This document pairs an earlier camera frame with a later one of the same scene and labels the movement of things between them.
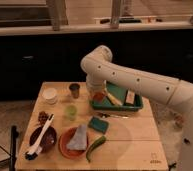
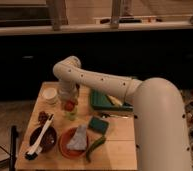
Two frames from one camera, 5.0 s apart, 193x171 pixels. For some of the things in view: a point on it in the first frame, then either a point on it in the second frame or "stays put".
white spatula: [36, 147] stays put
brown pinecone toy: [43, 117] stays put
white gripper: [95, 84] to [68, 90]
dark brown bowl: [48, 141] stays put
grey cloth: [79, 139] stays put
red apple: [98, 96] to [69, 105]
